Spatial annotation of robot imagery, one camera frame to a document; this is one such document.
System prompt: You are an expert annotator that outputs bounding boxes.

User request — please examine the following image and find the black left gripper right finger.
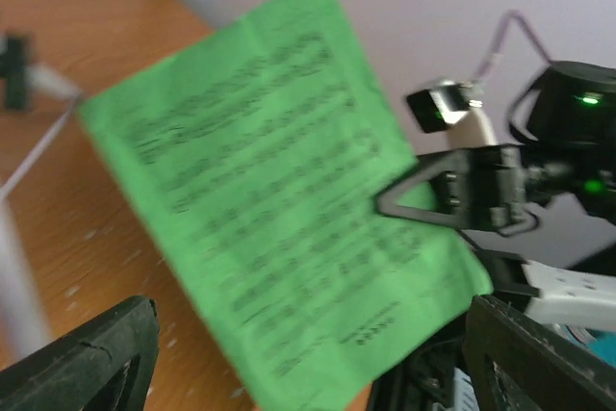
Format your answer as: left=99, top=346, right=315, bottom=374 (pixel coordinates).
left=463, top=295, right=615, bottom=410

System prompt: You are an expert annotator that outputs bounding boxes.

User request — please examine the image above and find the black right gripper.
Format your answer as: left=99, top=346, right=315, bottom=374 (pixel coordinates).
left=373, top=144, right=573, bottom=238

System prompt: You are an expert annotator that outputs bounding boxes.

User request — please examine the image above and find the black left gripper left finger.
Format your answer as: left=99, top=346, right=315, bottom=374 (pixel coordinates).
left=1, top=295, right=159, bottom=410

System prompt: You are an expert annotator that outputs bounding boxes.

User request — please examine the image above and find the white tripod music stand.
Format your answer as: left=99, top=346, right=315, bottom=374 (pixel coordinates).
left=0, top=34, right=86, bottom=359

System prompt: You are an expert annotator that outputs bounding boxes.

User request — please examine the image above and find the green sheet music page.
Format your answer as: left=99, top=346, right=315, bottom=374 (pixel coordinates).
left=80, top=0, right=492, bottom=410

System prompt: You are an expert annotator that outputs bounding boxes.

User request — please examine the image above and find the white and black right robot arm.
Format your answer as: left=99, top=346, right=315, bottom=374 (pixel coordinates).
left=374, top=61, right=615, bottom=338

